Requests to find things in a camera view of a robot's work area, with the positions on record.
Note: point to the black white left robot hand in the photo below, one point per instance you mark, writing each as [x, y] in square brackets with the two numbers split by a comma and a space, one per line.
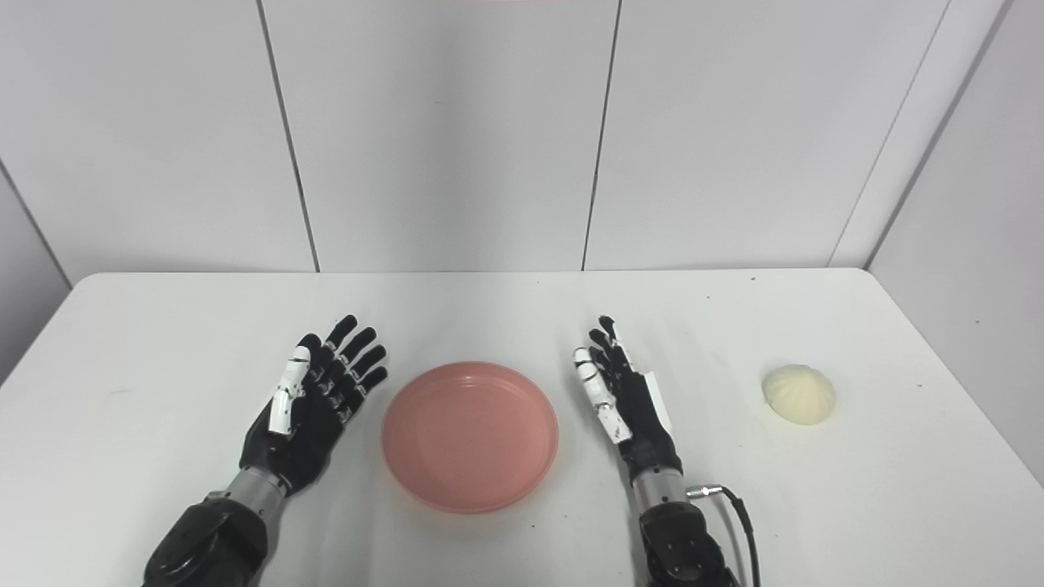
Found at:
[302, 444]

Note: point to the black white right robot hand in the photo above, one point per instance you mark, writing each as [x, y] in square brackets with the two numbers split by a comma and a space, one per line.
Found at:
[644, 424]

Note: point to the white steamed bun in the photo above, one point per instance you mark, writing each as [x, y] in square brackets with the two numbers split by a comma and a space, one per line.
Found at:
[799, 395]

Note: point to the pink plastic plate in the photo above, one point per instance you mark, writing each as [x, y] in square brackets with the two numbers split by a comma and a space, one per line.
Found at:
[471, 436]

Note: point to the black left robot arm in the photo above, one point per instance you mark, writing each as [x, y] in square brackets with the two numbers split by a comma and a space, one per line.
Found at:
[208, 546]

